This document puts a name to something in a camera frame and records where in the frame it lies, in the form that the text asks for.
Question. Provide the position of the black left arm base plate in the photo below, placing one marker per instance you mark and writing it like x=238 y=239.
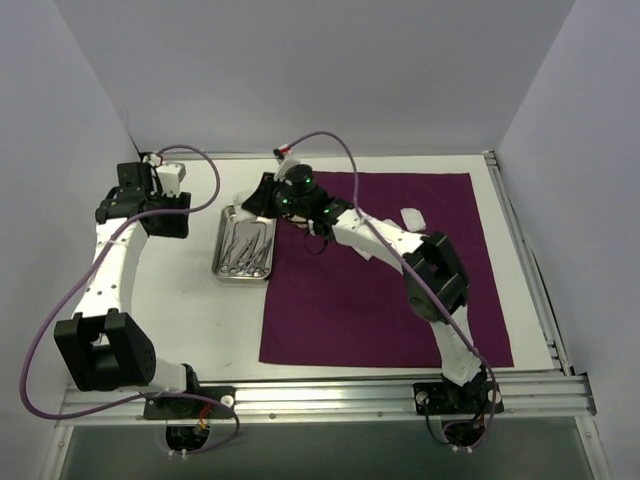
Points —
x=217 y=403

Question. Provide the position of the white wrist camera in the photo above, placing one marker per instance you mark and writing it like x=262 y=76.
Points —
x=285 y=159
x=166 y=176

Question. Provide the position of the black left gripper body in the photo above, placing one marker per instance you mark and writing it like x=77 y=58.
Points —
x=167 y=220

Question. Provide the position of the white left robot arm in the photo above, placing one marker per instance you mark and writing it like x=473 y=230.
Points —
x=102 y=345

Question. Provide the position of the steel forceps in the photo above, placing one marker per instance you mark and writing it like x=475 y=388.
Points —
x=227 y=265
x=257 y=260

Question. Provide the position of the aluminium front rail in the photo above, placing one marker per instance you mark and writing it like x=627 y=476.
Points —
x=382 y=398

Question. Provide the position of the aluminium right rail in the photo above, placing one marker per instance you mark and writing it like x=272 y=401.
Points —
x=531 y=271

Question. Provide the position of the purple surgical cloth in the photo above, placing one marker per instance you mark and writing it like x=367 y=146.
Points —
x=328 y=306

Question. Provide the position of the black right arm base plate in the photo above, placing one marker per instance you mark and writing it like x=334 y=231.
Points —
x=446 y=398

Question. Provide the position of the steel instrument tray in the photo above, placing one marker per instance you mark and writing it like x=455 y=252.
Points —
x=230 y=219

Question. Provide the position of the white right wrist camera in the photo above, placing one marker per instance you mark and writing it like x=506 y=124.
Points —
x=285 y=159

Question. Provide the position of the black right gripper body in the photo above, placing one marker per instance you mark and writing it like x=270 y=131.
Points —
x=258 y=198

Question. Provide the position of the aluminium rail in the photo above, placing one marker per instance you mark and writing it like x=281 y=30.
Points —
x=531 y=271
x=382 y=398

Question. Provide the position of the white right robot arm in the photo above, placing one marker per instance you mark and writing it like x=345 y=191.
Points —
x=436 y=283

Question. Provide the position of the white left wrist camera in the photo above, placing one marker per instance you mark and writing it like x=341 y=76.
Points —
x=166 y=176

